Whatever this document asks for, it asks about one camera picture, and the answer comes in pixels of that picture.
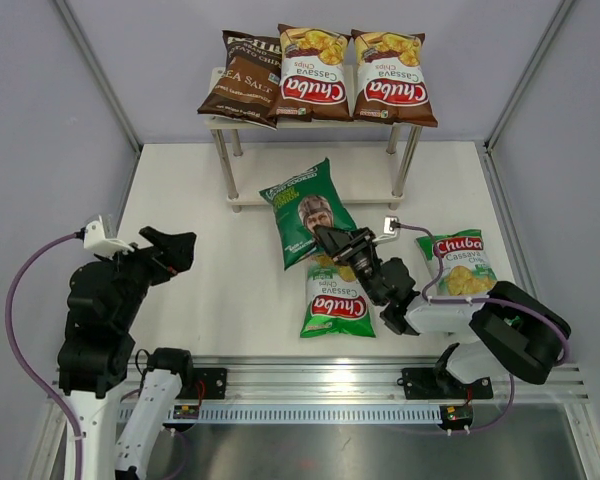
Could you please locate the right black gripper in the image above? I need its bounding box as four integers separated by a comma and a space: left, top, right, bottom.
316, 224, 383, 305

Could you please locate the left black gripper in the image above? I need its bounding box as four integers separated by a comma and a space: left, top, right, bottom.
96, 225, 196, 329

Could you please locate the green Kettle hand cooked bag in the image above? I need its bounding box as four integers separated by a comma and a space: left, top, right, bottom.
259, 158, 357, 270

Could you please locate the brown Chuba cassava bag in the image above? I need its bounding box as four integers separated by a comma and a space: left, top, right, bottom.
351, 29, 438, 128
269, 24, 352, 122

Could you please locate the brown Kettle sea salt bag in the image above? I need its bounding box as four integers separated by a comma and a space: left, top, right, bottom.
197, 30, 282, 129

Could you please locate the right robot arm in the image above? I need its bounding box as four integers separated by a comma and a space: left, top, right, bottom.
315, 217, 571, 401

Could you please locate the white two-tier wooden shelf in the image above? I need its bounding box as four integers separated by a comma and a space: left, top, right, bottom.
202, 63, 431, 215

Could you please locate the green Chuba cassava bag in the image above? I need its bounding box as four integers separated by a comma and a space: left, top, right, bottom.
300, 254, 376, 338

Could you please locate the green white Chuba bag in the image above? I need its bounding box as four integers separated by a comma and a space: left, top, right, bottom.
415, 229, 497, 296

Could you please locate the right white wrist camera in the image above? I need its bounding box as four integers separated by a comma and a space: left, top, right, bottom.
372, 215, 401, 245

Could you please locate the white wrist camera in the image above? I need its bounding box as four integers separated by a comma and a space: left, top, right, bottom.
83, 215, 133, 258
372, 215, 401, 245

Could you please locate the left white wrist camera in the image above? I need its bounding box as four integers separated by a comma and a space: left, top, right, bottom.
83, 215, 133, 258

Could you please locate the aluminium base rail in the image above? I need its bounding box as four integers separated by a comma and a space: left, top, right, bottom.
47, 355, 589, 401

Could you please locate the white slotted cable duct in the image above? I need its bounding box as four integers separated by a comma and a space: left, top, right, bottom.
117, 402, 474, 426

